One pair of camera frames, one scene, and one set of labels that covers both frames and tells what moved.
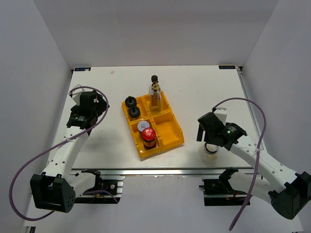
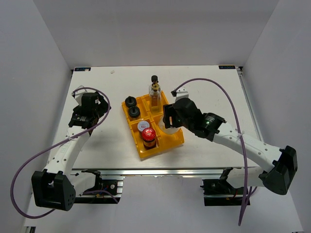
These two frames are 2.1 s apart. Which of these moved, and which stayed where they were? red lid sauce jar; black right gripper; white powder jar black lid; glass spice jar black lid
Moved: black right gripper
Stayed: red lid sauce jar; white powder jar black lid; glass spice jar black lid
